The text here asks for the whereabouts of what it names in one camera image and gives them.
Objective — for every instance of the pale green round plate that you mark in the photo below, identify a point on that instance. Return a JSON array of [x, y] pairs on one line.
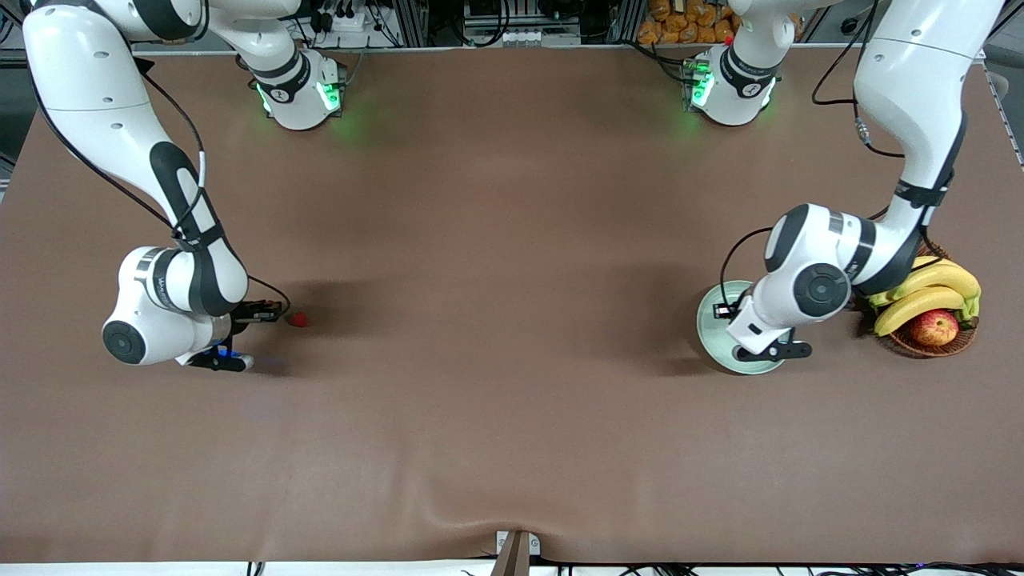
[[712, 336]]

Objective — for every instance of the greenish banana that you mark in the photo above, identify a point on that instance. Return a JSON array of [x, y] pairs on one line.
[[880, 301]]

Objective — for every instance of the table cloth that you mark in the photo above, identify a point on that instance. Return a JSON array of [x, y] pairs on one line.
[[512, 400]]

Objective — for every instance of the red apple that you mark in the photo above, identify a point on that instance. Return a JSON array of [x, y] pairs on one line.
[[934, 328]]

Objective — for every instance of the white terminal block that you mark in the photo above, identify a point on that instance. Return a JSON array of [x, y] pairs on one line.
[[522, 38]]

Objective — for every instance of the red strawberry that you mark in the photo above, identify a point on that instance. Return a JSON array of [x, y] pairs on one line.
[[298, 319]]

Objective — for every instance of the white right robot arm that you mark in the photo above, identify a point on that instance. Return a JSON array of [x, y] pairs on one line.
[[96, 80]]

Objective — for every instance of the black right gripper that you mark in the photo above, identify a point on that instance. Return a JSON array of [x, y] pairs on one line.
[[242, 315]]

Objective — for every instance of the brown wicker basket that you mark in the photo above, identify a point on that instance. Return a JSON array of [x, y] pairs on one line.
[[902, 344]]

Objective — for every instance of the aluminium frame post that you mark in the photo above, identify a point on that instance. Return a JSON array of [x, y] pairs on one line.
[[630, 20], [410, 20]]

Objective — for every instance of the pile of orange buns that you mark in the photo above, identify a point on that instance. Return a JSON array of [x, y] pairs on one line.
[[680, 24]]

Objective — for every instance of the white power strip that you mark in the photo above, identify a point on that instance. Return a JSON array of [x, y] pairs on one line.
[[352, 22]]

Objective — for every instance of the yellow banana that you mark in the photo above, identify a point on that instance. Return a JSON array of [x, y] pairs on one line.
[[936, 262], [912, 308], [952, 278]]

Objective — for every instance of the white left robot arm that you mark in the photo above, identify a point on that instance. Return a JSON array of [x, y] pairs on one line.
[[912, 80]]

